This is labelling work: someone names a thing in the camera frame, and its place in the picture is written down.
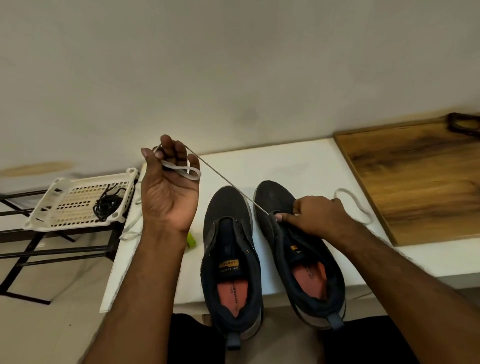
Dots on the person's right hand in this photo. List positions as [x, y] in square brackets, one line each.
[322, 217]

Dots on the person's left hand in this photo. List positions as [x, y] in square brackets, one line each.
[169, 199]

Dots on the grey shoelaces bundle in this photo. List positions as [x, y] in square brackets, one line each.
[131, 225]

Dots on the grey shoelace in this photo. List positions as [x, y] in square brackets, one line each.
[225, 182]

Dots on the dark sneaker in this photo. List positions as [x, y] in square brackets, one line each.
[307, 277]
[229, 255]

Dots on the person's right forearm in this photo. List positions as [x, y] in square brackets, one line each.
[416, 296]

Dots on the person's left forearm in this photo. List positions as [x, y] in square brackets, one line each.
[139, 307]

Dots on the green marker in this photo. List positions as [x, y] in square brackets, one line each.
[190, 241]

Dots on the white perforated plastic tray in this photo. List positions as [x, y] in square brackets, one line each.
[67, 202]

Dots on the wooden board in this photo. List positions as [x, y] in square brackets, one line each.
[420, 176]

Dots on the black metal rack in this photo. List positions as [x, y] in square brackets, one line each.
[45, 251]

